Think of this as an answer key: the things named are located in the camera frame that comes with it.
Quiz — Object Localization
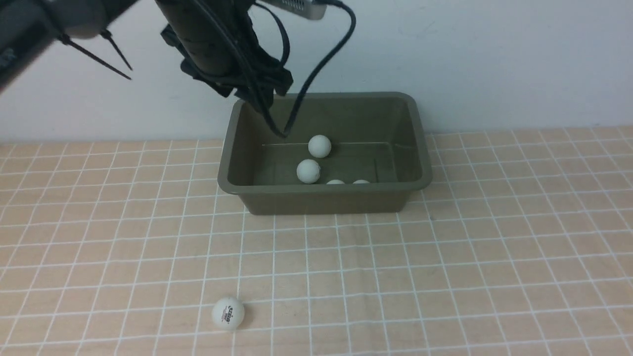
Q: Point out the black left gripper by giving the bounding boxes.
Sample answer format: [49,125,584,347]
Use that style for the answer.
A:
[161,25,294,115]

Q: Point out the white logo ball front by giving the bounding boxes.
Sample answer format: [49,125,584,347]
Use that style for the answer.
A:
[212,297,246,331]

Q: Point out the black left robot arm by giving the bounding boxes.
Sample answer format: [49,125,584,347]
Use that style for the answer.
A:
[0,0,293,110]

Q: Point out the olive green plastic bin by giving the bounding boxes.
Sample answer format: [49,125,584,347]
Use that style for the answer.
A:
[218,92,433,216]

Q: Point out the checkered peach tablecloth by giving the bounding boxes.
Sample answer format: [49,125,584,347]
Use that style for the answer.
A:
[0,128,633,356]

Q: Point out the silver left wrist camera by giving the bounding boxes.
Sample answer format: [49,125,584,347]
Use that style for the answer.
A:
[262,0,327,21]

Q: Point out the black cable ties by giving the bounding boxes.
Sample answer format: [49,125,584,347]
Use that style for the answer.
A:
[54,28,133,81]

